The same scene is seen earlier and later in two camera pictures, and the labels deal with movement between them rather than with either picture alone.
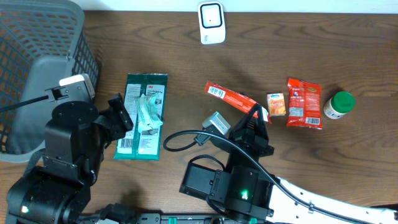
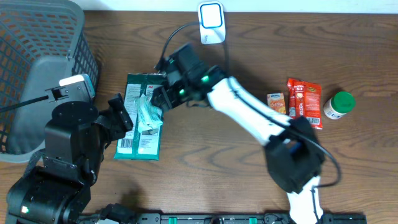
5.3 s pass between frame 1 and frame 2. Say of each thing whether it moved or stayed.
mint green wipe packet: stayed
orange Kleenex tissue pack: stayed
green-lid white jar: stayed
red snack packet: stayed
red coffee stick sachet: moved
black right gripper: moved
